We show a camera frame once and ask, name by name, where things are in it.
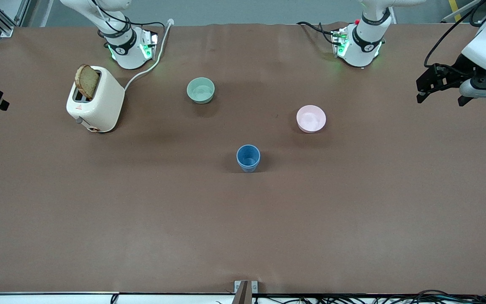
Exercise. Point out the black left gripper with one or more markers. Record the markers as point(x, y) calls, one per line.
point(461, 69)

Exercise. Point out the blue plastic cup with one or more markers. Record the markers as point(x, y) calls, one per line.
point(248, 156)
point(248, 169)

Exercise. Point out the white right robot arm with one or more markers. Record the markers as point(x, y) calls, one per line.
point(127, 59)

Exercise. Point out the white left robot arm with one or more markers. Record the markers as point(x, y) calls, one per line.
point(359, 55)

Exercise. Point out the brown bread slice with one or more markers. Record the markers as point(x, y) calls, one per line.
point(87, 82)

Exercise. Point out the cream white toaster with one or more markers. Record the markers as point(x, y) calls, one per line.
point(103, 105)

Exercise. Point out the green bowl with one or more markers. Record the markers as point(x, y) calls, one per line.
point(201, 90)

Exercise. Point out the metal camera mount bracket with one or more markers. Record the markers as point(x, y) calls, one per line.
point(243, 291)

